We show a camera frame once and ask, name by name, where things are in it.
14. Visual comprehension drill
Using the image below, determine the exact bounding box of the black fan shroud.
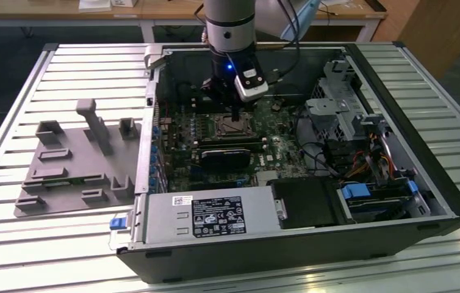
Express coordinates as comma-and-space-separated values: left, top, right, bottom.
268, 176, 350, 230

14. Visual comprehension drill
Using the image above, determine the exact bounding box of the black graphics card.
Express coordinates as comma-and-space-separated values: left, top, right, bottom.
198, 148, 253, 172

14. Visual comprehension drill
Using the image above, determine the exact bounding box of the wooden desk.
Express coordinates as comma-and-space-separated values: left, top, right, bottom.
0, 0, 388, 44

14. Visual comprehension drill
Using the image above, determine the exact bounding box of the silver chipset heatsink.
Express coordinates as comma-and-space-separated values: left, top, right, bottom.
256, 170, 278, 186

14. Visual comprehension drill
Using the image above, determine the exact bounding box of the black wire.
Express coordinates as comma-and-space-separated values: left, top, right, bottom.
300, 142, 341, 178

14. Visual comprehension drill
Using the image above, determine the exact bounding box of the silver CPU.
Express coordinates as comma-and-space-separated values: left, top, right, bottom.
218, 117, 246, 133

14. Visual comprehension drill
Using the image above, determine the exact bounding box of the blue disk carrier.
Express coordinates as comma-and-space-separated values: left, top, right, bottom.
341, 181, 413, 204

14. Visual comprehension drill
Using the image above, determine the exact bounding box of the wooden cabinet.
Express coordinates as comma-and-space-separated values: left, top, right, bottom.
370, 0, 460, 81

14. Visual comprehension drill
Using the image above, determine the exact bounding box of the green motherboard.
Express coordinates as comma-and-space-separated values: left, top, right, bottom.
153, 96, 308, 194

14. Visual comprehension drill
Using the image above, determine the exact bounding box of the grey parts rack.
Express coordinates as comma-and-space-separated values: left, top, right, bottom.
13, 99, 142, 218

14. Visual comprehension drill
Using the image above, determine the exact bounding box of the green RAM stick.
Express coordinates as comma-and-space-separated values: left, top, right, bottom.
41, 178, 88, 186

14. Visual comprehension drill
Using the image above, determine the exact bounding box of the black PC case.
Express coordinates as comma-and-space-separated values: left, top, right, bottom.
116, 42, 460, 284

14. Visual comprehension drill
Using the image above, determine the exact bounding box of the metal drive cage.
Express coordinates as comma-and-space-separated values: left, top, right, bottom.
304, 59, 389, 142

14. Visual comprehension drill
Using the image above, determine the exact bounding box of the black RAM stick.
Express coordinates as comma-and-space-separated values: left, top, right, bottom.
198, 141, 266, 150
201, 137, 264, 144

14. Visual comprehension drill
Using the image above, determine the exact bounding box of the silver power supply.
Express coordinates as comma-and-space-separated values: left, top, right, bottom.
129, 190, 285, 248

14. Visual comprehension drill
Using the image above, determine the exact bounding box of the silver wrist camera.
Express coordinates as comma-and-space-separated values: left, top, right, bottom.
233, 65, 270, 103

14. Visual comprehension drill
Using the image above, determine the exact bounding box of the coloured wire bundle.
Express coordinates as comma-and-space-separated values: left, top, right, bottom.
345, 131, 398, 184

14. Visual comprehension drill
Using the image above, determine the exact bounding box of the blue power supply latch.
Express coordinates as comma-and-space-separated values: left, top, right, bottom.
108, 215, 126, 231

